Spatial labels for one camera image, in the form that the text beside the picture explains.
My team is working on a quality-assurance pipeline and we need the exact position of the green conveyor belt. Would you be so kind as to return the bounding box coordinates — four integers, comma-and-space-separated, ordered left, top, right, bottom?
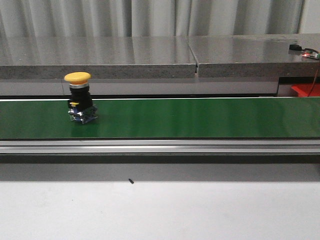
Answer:
0, 97, 320, 140

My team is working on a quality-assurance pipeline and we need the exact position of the red plate tray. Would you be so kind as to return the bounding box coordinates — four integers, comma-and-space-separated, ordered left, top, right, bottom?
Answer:
291, 83, 320, 97

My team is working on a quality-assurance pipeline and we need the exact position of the black connector plug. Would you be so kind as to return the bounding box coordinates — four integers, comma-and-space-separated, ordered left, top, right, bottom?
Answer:
289, 44, 303, 51

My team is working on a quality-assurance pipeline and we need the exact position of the grey stone counter slab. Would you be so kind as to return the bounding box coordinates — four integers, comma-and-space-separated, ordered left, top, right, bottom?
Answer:
0, 36, 196, 79

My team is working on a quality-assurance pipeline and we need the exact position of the small circuit board with LED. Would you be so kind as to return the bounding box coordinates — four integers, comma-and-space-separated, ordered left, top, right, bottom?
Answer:
302, 50, 320, 60

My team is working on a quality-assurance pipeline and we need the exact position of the grey pleated curtain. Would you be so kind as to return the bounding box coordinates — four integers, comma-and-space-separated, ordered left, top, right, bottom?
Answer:
0, 0, 305, 38

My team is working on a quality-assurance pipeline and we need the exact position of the aluminium conveyor side rail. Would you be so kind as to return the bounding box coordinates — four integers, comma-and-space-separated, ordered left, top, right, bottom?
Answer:
0, 139, 320, 155

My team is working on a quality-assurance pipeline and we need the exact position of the thin red wire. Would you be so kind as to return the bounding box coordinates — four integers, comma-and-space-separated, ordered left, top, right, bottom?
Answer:
307, 67, 320, 97

